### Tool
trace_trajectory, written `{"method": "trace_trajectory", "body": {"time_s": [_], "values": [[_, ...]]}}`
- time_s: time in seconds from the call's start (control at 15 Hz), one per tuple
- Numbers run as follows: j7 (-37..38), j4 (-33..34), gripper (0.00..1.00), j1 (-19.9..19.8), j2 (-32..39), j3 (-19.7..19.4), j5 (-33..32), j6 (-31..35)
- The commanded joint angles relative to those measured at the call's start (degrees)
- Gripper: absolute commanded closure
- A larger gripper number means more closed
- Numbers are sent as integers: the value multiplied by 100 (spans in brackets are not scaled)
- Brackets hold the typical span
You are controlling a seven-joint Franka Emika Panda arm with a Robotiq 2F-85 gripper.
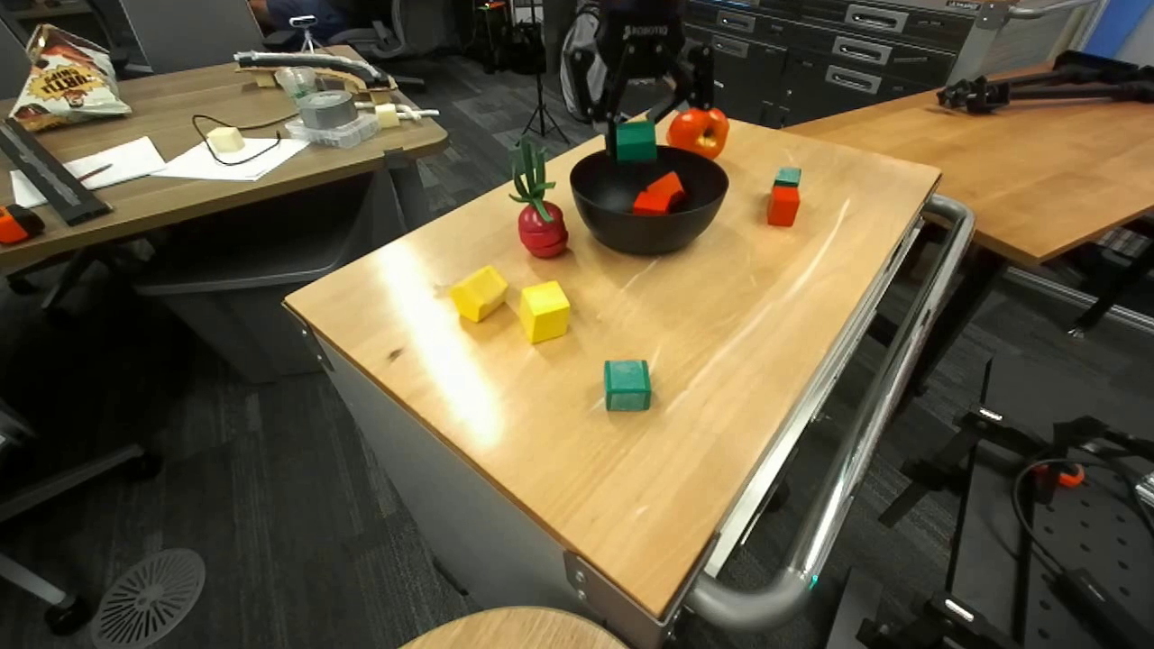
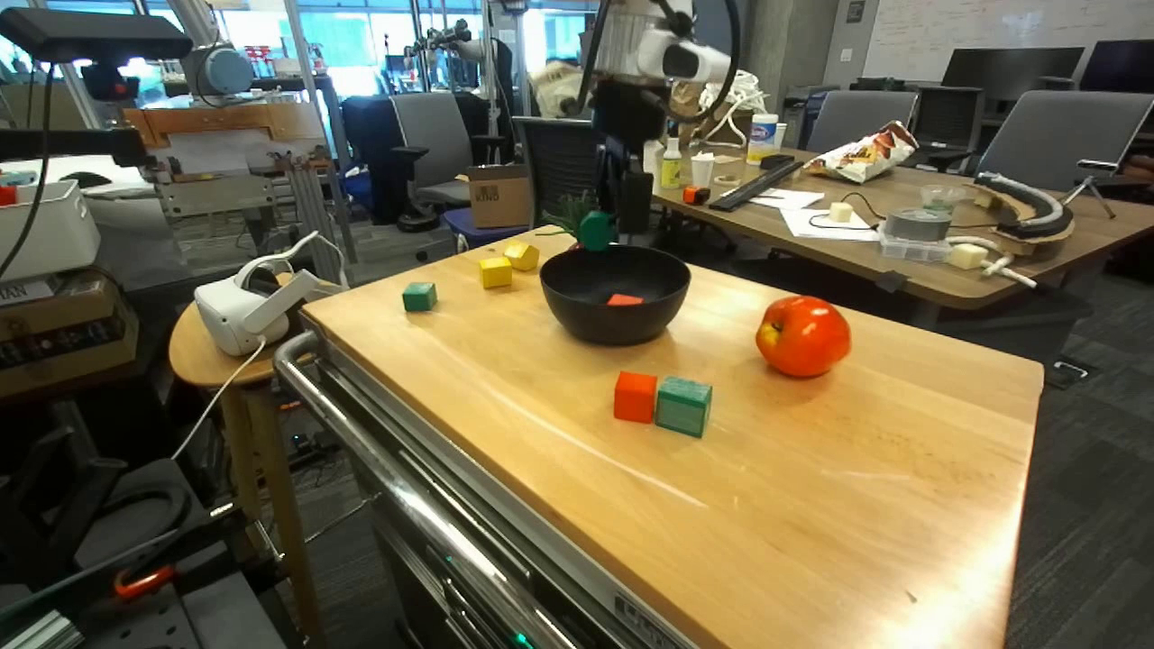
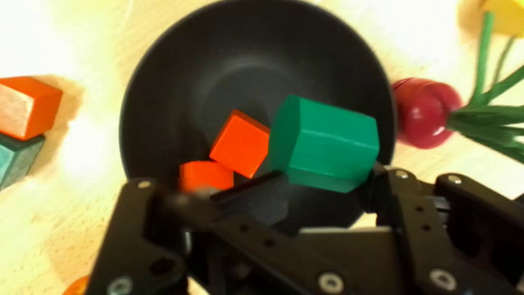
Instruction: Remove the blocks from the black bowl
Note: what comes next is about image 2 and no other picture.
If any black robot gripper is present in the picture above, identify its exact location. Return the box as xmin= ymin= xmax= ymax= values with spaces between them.
xmin=587 ymin=76 xmax=668 ymax=240

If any green wooden block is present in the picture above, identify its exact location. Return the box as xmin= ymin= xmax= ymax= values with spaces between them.
xmin=573 ymin=208 xmax=616 ymax=255
xmin=400 ymin=278 xmax=438 ymax=319
xmin=654 ymin=372 xmax=716 ymax=445

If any yellow wooden block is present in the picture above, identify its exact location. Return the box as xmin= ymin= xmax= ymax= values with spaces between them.
xmin=502 ymin=240 xmax=544 ymax=273
xmin=477 ymin=252 xmax=519 ymax=296

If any black bowl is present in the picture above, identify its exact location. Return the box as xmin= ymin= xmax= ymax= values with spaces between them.
xmin=537 ymin=243 xmax=697 ymax=349

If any yellow bottle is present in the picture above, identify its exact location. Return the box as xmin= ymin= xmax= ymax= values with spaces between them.
xmin=655 ymin=142 xmax=690 ymax=200

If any cardboard box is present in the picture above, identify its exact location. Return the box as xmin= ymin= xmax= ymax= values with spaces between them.
xmin=465 ymin=164 xmax=537 ymax=234

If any long black bar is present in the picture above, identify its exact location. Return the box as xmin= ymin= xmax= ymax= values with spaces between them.
xmin=702 ymin=151 xmax=813 ymax=217

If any white bottle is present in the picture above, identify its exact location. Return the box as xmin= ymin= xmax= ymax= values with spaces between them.
xmin=741 ymin=112 xmax=786 ymax=171

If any white paper sheet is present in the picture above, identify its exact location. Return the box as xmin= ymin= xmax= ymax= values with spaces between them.
xmin=750 ymin=184 xmax=831 ymax=217
xmin=774 ymin=204 xmax=890 ymax=248

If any grey office chair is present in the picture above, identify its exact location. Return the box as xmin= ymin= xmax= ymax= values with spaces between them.
xmin=387 ymin=89 xmax=478 ymax=223
xmin=805 ymin=86 xmax=923 ymax=154
xmin=973 ymin=89 xmax=1154 ymax=206

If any chips bag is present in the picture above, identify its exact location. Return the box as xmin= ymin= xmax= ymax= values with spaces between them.
xmin=805 ymin=119 xmax=923 ymax=187

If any clear plastic container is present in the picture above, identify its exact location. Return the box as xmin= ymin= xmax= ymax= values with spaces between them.
xmin=876 ymin=230 xmax=961 ymax=271

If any white power adapter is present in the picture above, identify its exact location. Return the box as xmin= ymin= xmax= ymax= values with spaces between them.
xmin=942 ymin=240 xmax=1038 ymax=296

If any white VR headset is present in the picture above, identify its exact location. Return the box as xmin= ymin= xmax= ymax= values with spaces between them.
xmin=190 ymin=230 xmax=348 ymax=361

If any wooden workbench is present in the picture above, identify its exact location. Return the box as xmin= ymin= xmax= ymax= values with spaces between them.
xmin=117 ymin=97 xmax=354 ymax=228

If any grey cylinder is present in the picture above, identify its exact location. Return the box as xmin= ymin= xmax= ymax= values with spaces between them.
xmin=184 ymin=42 xmax=258 ymax=101

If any steel tool cart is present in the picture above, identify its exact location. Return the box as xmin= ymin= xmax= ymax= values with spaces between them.
xmin=286 ymin=329 xmax=700 ymax=649

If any round wooden stool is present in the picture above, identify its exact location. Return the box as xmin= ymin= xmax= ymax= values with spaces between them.
xmin=164 ymin=301 xmax=330 ymax=649

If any brown office table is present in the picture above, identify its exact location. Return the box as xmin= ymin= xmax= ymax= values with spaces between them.
xmin=645 ymin=128 xmax=1154 ymax=319

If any black flat panel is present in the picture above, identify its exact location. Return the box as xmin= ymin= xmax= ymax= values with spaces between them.
xmin=0 ymin=6 xmax=198 ymax=64

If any black horizontal bar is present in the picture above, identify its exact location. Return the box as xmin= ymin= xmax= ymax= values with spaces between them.
xmin=0 ymin=128 xmax=153 ymax=165

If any brown box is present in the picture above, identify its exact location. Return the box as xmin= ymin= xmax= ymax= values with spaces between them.
xmin=0 ymin=271 xmax=144 ymax=405

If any white box device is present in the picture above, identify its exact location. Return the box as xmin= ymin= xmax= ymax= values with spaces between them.
xmin=0 ymin=177 xmax=107 ymax=289

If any white coiled cable bundle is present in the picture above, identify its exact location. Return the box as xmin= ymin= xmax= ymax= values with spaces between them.
xmin=697 ymin=64 xmax=773 ymax=151

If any chrome cart handle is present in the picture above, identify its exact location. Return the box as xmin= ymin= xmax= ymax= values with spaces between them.
xmin=270 ymin=329 xmax=584 ymax=649

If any black white curved hose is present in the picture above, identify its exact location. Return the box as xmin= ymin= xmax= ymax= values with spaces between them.
xmin=971 ymin=171 xmax=1079 ymax=246

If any white headset cable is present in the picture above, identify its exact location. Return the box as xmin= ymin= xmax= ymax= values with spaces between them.
xmin=164 ymin=339 xmax=265 ymax=468

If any orange clamp handle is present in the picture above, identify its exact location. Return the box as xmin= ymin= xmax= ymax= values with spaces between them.
xmin=111 ymin=564 xmax=180 ymax=605

